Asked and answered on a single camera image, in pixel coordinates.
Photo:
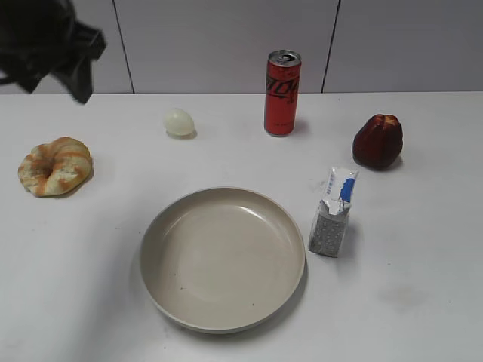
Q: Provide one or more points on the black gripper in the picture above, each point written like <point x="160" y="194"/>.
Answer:
<point x="41" y="38"/>

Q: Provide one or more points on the red soda can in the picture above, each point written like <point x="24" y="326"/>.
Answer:
<point x="282" y="88"/>

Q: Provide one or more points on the dark red wax apple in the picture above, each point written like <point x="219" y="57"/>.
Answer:
<point x="379" y="142"/>

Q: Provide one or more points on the beige round plate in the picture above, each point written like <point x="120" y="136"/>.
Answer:
<point x="222" y="260"/>

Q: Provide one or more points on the swirled bread roll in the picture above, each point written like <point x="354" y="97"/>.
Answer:
<point x="56" y="168"/>

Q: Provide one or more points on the white egg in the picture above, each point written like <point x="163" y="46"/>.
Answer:
<point x="178" y="123"/>

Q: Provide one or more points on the blue white milk carton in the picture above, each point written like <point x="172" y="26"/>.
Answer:
<point x="329" y="224"/>

